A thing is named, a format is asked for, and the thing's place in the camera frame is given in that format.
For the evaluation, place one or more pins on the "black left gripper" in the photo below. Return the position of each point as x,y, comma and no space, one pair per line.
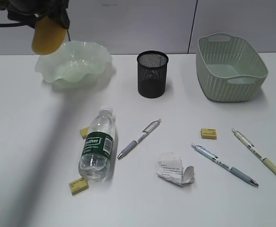
28,12

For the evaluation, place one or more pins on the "yellow mango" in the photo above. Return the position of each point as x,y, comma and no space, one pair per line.
48,36

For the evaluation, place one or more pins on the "clear water bottle green label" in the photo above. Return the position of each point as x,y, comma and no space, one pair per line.
95,159

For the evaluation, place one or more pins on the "white waste paper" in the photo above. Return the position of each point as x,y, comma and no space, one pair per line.
170,168

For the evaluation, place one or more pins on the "green wavy glass plate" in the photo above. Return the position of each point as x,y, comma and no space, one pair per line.
74,64

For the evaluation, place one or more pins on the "yellow eraser behind bottle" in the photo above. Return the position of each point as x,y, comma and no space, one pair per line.
84,132

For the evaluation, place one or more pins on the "black mesh pen holder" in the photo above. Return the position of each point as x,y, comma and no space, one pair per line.
152,73

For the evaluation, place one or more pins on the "grey grip pen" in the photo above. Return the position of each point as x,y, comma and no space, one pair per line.
153,125

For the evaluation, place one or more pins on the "yellow eraser front left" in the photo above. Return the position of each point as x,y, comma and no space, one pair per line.
78,186

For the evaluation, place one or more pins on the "green plastic woven basket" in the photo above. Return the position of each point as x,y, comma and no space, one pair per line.
228,68

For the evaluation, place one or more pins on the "yellow eraser right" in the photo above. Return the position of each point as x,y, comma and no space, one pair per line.
208,134

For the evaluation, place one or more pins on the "blue grip pen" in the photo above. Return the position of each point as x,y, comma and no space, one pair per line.
236,172

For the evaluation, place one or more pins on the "beige grip pen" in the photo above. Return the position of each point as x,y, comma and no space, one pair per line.
269,164

